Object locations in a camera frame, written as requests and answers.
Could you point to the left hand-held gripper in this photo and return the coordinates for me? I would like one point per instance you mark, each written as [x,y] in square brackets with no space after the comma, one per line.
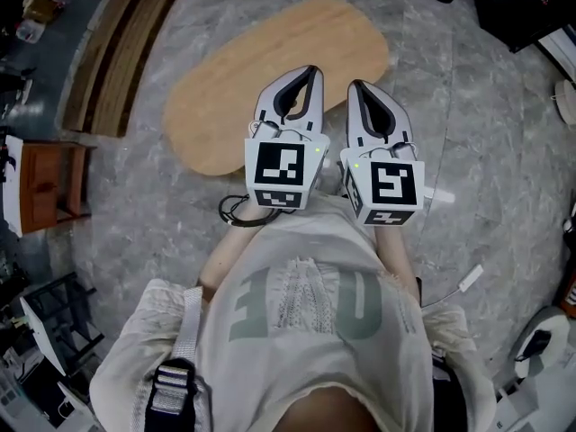
[279,169]

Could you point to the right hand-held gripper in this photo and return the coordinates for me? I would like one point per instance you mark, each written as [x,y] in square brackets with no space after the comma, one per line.
[391,187]

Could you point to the person's left forearm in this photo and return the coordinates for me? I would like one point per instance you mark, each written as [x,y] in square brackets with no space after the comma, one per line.
[225,254]

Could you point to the person's right forearm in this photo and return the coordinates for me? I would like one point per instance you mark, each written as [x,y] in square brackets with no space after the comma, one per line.
[398,254]

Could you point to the oval wooden coffee table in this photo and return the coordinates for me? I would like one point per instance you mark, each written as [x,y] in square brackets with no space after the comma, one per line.
[270,38]

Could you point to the black box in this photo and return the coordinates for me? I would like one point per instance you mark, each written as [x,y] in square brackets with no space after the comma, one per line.
[517,7]

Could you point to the stack of wooden planks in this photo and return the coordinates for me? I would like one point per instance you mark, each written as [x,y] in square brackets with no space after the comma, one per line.
[117,47]

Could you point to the round white stand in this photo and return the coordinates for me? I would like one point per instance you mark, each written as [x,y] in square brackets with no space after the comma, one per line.
[567,101]

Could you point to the person's white printed shirt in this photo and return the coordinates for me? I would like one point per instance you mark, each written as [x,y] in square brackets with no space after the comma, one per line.
[315,367]

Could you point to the orange object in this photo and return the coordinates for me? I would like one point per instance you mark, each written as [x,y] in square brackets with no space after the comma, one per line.
[569,295]

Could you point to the brown wooden cabinet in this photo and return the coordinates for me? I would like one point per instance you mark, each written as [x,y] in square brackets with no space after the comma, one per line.
[45,187]

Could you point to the white and black device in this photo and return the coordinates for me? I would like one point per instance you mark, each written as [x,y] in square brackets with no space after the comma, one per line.
[540,340]

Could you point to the white board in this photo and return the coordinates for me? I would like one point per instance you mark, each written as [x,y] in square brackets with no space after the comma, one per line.
[10,182]

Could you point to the black metal rack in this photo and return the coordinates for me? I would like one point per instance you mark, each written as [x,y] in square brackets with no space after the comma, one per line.
[67,326]

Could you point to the white panel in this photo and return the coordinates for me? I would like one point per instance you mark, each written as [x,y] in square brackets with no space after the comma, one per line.
[42,335]

